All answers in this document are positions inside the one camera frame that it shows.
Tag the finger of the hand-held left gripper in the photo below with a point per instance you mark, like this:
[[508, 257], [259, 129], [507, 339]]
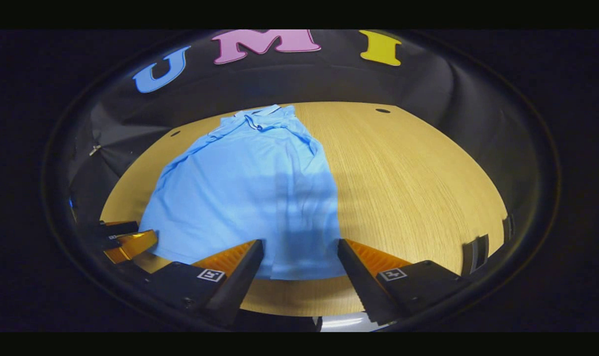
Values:
[[118, 228], [131, 245]]

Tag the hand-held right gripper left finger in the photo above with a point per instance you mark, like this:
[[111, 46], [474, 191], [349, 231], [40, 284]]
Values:
[[240, 282]]

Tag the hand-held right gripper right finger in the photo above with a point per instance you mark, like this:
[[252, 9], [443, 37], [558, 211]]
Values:
[[358, 282]]

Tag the light blue T-shirt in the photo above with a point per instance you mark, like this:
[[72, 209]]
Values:
[[240, 188]]

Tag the white clip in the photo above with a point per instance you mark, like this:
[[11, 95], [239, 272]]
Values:
[[95, 149]]

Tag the dark ribbed object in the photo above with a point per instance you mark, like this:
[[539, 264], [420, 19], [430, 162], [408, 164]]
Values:
[[475, 254]]

